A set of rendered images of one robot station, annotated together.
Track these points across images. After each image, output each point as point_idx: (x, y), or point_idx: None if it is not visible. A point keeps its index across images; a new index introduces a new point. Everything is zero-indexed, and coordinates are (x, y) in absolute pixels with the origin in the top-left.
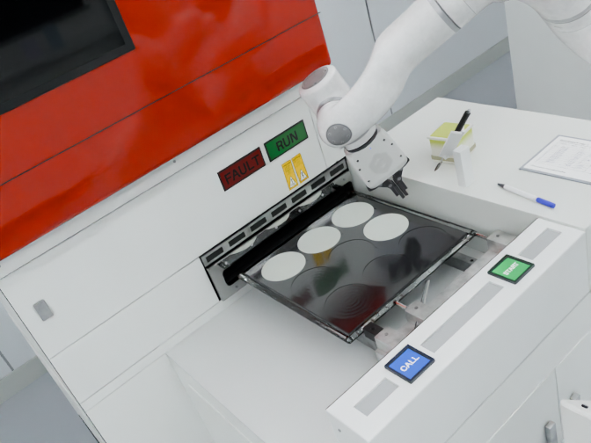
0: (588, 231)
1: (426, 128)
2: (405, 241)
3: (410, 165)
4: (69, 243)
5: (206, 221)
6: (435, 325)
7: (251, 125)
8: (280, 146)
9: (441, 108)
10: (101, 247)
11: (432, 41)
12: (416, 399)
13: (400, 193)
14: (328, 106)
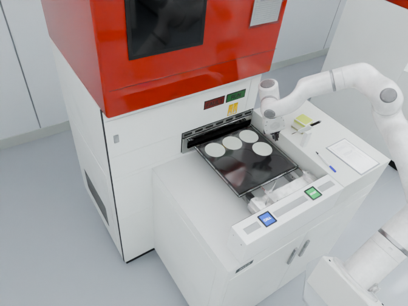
0: (345, 187)
1: None
2: (269, 159)
3: None
4: (137, 114)
5: (191, 119)
6: (279, 206)
7: (226, 85)
8: (232, 97)
9: None
10: (148, 119)
11: (323, 92)
12: (266, 234)
13: (275, 139)
14: (269, 99)
